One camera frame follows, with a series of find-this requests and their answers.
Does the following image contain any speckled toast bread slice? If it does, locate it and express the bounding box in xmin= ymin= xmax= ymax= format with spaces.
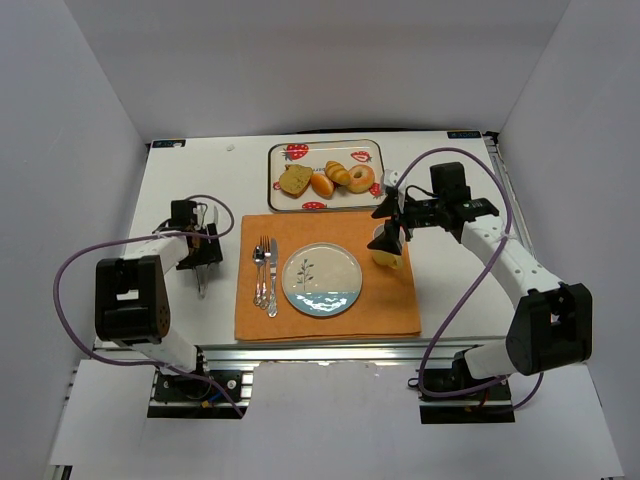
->
xmin=278 ymin=165 xmax=314 ymax=198

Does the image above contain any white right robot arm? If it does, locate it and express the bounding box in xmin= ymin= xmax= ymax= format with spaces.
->
xmin=367 ymin=162 xmax=593 ymax=381

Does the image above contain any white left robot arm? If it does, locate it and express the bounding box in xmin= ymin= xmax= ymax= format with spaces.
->
xmin=95 ymin=197 xmax=223 ymax=375

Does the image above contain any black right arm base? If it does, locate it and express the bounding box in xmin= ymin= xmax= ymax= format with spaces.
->
xmin=407 ymin=352 xmax=515 ymax=425

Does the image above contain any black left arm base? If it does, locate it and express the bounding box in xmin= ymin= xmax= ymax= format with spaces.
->
xmin=147 ymin=364 xmax=253 ymax=420

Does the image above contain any striped croissant bread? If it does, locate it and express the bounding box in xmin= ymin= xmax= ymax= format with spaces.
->
xmin=324 ymin=161 xmax=351 ymax=186

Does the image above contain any yellow mug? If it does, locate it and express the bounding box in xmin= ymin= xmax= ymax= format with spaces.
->
xmin=370 ymin=224 xmax=405 ymax=269

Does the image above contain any glazed bagel donut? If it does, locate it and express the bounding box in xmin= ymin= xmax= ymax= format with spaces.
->
xmin=347 ymin=165 xmax=375 ymax=194

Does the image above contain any silver spoon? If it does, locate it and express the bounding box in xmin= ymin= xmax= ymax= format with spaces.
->
xmin=252 ymin=244 xmax=266 ymax=306

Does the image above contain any silver fork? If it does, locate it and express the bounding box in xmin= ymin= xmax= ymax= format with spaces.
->
xmin=259 ymin=236 xmax=271 ymax=310

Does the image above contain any orange cloth placemat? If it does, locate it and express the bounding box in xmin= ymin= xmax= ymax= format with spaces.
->
xmin=234 ymin=211 xmax=421 ymax=341

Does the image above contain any orange oval bun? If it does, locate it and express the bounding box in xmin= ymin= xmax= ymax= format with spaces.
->
xmin=310 ymin=173 xmax=335 ymax=199

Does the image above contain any white and blue plate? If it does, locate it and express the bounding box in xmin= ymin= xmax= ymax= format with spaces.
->
xmin=281 ymin=242 xmax=363 ymax=318

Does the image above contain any black corner label right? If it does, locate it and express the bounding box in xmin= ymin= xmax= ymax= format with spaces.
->
xmin=446 ymin=130 xmax=482 ymax=140

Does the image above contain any black corner label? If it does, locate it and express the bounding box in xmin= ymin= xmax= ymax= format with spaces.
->
xmin=151 ymin=139 xmax=186 ymax=149
xmin=446 ymin=130 xmax=482 ymax=140

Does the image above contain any silver table knife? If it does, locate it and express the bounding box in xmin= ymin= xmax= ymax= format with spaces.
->
xmin=267 ymin=238 xmax=278 ymax=318

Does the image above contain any strawberry pattern white tray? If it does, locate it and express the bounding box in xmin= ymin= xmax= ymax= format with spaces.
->
xmin=267 ymin=140 xmax=384 ymax=212

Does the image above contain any black corner label left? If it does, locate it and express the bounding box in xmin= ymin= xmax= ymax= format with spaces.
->
xmin=151 ymin=139 xmax=186 ymax=149

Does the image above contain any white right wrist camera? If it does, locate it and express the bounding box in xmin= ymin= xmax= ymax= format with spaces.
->
xmin=381 ymin=169 xmax=400 ymax=188

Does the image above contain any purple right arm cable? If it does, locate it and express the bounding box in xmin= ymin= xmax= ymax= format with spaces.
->
xmin=397 ymin=146 xmax=545 ymax=412

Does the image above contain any aluminium frame rail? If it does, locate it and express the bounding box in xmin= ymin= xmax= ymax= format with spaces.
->
xmin=92 ymin=337 xmax=511 ymax=369

